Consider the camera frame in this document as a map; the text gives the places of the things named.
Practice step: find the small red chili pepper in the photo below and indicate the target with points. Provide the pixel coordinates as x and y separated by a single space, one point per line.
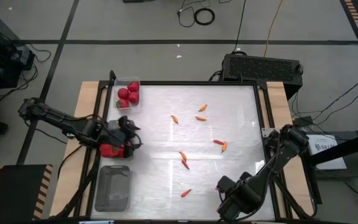
218 142
185 164
186 193

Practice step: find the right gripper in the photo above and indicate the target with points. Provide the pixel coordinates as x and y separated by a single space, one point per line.
244 197

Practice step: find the white labelled box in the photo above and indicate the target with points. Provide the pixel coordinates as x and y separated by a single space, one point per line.
328 155

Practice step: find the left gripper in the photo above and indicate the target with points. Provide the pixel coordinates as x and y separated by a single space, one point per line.
118 137

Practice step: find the black table frame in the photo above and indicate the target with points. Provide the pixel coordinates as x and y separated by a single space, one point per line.
197 83

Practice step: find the clear plastic container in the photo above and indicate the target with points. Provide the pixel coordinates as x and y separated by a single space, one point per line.
118 81

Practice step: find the grey metal base plate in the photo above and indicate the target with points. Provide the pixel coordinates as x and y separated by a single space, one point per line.
266 132

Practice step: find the flat black floor device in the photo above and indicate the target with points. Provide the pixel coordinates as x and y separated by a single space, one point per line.
134 1

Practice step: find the black perforated computer case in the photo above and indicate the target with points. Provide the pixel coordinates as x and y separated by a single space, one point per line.
259 67

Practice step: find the red bell pepper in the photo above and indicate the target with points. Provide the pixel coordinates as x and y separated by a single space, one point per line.
109 151

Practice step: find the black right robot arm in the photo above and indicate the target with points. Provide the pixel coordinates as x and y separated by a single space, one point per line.
275 161

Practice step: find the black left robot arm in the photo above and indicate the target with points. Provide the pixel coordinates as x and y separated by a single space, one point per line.
57 119

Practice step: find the wooden table board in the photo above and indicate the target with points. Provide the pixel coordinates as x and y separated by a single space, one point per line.
85 93
277 99

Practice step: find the black metal stand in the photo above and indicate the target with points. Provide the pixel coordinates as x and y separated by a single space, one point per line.
346 147

